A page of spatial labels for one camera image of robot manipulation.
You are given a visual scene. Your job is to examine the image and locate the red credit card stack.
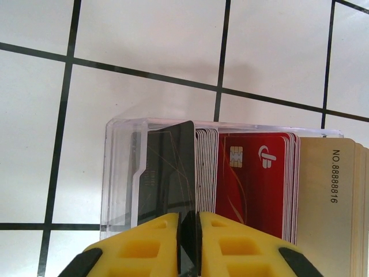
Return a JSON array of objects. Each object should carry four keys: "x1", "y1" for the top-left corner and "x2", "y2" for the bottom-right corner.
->
[{"x1": 215, "y1": 132, "x2": 301, "y2": 246}]

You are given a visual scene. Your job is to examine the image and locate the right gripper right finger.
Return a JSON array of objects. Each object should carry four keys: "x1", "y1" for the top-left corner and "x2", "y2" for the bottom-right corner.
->
[{"x1": 195, "y1": 212, "x2": 321, "y2": 277}]

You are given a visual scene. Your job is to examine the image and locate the clear acrylic card box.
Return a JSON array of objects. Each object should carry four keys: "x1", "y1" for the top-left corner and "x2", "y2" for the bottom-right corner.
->
[{"x1": 99, "y1": 117, "x2": 345, "y2": 246}]

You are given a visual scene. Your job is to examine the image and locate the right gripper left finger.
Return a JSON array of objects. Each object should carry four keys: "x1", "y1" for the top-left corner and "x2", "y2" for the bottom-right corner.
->
[{"x1": 59, "y1": 212, "x2": 181, "y2": 277}]

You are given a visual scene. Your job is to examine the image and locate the gold credit card stack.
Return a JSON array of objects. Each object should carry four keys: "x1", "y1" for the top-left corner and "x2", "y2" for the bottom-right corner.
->
[{"x1": 293, "y1": 137, "x2": 369, "y2": 277}]

